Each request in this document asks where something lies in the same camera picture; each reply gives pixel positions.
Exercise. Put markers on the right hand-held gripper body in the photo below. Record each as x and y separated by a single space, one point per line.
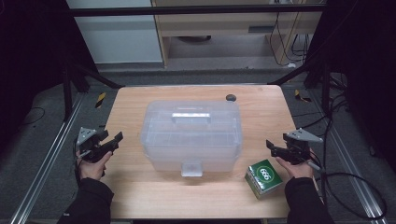
298 149

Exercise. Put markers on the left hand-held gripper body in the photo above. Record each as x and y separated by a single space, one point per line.
88 146

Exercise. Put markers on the green carton box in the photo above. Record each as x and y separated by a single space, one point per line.
263 179

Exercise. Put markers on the clear plastic storage box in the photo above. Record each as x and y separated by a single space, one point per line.
191 140

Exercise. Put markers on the person's right hand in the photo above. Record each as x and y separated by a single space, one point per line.
299 171

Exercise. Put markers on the person's left hand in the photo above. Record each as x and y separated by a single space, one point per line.
91 170

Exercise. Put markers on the yellow black floor tape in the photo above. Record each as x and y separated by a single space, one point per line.
301 97
100 100

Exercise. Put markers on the black metal stand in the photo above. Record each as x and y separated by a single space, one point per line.
326 90
67 93

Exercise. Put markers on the black round table grommet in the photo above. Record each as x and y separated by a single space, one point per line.
231 97

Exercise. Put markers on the white cabinet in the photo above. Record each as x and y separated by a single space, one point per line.
118 40

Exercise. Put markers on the dark curtain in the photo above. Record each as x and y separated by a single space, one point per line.
28 62
367 62

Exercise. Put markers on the light wooden desk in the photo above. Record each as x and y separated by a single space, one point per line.
218 26

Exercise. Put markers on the metal floor rail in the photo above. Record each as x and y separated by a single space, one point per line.
351 174
43 165

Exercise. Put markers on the black horizontal frame bar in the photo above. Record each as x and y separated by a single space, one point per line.
186 10

